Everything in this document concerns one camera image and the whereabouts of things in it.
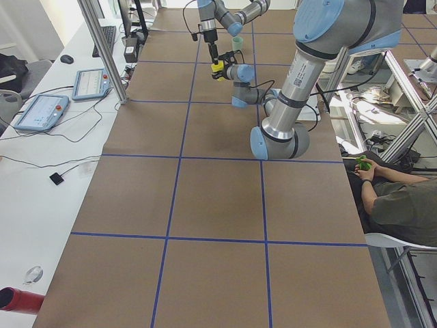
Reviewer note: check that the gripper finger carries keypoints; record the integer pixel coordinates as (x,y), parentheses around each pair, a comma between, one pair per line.
(213,53)

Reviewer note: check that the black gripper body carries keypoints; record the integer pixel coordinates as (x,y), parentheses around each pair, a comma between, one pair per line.
(210,36)
(225,71)

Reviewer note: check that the yellow plastic cup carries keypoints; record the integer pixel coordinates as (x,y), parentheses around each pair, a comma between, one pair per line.
(217,71)

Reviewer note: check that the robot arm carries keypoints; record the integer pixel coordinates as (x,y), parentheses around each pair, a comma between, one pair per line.
(321,29)
(211,12)

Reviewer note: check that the green plastic cup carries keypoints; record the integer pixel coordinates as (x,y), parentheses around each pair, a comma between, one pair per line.
(237,43)

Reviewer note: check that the black power adapter box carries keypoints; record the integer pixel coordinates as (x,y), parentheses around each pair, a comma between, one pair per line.
(131,49)

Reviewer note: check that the computer monitor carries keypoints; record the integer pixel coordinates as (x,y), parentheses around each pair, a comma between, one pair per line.
(124,9)

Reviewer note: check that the far teach pendant tablet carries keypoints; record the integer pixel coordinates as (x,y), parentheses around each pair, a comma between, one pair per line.
(91,84)

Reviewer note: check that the teach pendant tablet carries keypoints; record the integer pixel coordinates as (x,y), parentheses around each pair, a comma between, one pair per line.
(43,113)
(91,84)

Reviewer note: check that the black computer mouse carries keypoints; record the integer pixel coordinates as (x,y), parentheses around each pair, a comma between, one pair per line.
(66,59)

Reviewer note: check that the green handheld object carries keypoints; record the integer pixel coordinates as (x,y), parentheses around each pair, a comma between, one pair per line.
(362,164)

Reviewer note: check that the near teach pendant tablet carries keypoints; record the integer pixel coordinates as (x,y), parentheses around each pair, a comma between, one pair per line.
(43,113)

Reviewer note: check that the small black square pad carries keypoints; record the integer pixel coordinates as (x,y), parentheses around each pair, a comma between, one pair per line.
(56,178)

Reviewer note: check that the seated person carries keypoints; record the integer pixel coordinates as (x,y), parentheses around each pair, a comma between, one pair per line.
(393,202)

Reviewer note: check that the round silver table grommet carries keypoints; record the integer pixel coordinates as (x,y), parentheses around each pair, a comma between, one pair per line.
(33,275)

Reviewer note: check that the red cylinder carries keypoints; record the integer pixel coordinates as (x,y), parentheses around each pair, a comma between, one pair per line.
(19,301)

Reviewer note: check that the aluminium frame post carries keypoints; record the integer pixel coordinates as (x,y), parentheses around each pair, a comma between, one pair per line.
(91,19)

